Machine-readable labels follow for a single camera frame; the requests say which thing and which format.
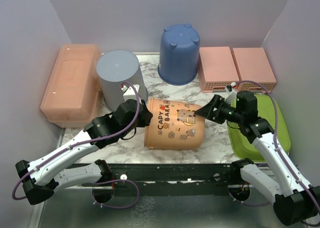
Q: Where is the orange plastic bucket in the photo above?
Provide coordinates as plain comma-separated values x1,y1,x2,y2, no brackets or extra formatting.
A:
144,97,205,150

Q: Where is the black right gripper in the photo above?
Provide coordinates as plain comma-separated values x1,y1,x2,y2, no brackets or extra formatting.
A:
194,94,244,124

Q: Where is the pink perforated basket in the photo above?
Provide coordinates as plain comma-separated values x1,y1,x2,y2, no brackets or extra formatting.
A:
231,47,277,91
197,46,240,93

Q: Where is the black metal base rail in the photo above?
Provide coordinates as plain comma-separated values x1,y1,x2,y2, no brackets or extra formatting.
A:
79,162,254,200

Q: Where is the light blue plastic bucket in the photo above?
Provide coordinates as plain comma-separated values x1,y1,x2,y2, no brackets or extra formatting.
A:
96,50,148,111

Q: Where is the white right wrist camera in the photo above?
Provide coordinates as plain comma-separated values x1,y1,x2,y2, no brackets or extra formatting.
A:
224,82,237,105

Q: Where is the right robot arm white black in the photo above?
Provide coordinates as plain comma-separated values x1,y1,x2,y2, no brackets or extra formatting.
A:
195,91,320,226

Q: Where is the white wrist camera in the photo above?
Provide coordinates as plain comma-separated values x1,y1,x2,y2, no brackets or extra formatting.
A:
121,85,137,101
224,82,237,105

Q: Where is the translucent pink storage box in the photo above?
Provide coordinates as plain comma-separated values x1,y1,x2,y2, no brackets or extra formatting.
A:
40,44,102,128

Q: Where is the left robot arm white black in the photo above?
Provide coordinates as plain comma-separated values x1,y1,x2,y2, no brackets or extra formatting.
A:
15,99,153,205

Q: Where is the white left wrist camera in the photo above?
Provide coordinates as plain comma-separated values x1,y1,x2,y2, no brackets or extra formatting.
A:
121,85,137,101

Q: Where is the green plastic tray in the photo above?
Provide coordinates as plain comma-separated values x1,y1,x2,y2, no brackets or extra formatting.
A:
227,94,291,162

